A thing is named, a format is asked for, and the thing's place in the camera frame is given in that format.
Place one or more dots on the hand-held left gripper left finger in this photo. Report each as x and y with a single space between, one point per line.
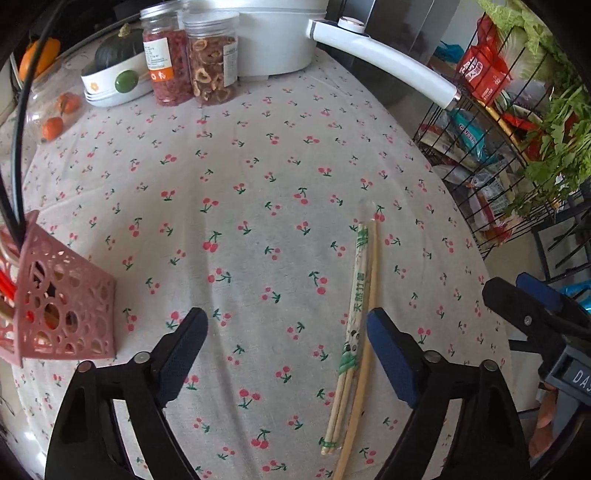
182 355

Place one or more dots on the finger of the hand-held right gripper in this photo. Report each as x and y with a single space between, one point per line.
517 304
540 290

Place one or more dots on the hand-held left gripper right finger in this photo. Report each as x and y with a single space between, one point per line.
392 355

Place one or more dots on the bamboo chopsticks pair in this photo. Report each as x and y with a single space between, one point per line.
355 304

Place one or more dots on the bare wooden chopstick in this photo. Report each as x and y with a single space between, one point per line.
373 277

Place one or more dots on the pink perforated utensil holder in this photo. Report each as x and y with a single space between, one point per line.
69 300

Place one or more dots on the person's right hand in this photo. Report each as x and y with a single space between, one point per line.
545 415

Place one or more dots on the black metal stool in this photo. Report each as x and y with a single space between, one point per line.
561 230

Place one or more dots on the green coriander bunch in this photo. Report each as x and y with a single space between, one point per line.
558 152

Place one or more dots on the blue white snack packet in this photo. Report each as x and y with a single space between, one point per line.
473 134

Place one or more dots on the cherry print tablecloth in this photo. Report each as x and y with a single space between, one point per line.
231 161

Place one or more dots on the red snack packet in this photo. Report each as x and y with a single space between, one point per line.
485 74

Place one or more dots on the blue plastic bag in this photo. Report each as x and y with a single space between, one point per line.
448 50

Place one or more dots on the small orange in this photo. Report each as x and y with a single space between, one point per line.
69 102
51 129

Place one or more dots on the napa cabbage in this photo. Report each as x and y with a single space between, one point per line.
531 23

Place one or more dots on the jar of red berries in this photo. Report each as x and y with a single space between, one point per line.
168 69

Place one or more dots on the jar of dried fruit rings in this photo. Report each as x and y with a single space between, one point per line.
210 69

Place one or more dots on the glass jar with wooden lid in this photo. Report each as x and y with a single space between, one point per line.
46 92

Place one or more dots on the grey refrigerator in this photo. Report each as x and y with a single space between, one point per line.
392 27

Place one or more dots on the dark green pumpkin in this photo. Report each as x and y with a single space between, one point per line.
115 50

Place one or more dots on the white electric cooking pot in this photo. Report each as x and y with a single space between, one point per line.
277 41

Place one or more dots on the large orange with stem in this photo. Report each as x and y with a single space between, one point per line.
41 55

